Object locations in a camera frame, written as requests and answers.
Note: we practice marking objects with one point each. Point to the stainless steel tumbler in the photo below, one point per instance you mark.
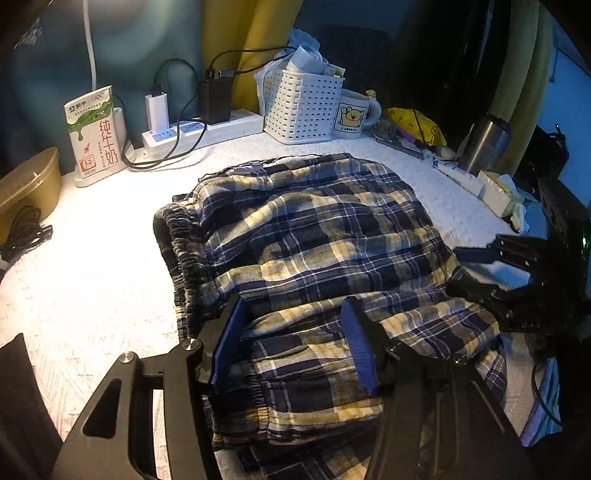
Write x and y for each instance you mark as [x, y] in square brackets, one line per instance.
[485, 143]

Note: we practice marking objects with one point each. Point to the crumpled white plastic bag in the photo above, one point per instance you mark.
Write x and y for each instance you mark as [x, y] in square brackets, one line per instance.
[304, 39]

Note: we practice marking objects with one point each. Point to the yellow snack bag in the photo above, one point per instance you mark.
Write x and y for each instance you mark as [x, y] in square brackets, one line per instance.
[406, 120]

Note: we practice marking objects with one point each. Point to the white mug with bear print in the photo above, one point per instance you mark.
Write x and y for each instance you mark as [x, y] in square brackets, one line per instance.
[353, 115]

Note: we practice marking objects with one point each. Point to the yellow curtain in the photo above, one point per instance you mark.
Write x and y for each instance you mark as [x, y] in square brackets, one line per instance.
[521, 55]
[258, 27]

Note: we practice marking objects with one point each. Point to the dark cloth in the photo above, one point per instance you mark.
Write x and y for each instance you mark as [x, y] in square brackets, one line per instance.
[23, 392]

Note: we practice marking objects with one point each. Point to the white tube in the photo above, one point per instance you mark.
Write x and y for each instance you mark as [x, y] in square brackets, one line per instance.
[461, 177]

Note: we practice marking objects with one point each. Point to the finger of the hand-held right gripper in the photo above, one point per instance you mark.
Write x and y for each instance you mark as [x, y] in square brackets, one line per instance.
[517, 254]
[517, 309]

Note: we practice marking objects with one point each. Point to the white plastic basket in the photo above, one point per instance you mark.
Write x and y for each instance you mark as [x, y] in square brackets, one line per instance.
[300, 110]

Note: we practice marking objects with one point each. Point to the plaid pants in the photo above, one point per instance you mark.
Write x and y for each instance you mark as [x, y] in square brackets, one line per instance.
[323, 230]

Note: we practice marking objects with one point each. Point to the small white figurine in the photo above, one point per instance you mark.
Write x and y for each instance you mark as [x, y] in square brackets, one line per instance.
[372, 94]

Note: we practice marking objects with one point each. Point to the brown bowl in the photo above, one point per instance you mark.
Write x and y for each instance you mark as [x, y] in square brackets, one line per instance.
[27, 184]

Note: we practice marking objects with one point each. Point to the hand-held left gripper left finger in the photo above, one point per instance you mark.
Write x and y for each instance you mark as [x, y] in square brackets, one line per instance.
[228, 341]

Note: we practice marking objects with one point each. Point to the black charger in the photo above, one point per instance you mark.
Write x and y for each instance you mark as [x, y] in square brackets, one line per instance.
[214, 101]

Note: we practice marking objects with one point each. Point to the green white milk carton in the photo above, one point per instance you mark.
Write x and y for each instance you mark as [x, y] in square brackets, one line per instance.
[92, 134]

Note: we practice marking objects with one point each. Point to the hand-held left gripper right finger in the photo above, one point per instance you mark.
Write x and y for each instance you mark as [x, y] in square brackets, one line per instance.
[360, 341]

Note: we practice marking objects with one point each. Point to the white power strip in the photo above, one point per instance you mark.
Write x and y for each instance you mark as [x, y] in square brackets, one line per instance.
[231, 124]

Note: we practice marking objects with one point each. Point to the white charger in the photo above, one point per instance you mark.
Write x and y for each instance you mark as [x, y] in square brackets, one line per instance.
[157, 113]

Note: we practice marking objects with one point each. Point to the yellow green tissue box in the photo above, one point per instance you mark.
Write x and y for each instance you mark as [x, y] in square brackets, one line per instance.
[496, 194]

